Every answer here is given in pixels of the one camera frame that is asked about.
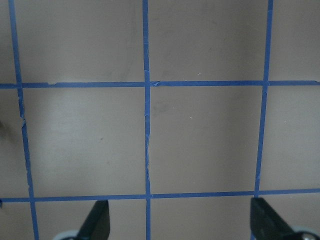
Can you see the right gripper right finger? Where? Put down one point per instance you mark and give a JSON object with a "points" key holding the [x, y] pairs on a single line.
{"points": [[266, 223]]}

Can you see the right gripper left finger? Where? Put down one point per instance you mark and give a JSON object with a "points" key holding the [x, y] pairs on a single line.
{"points": [[97, 224]]}

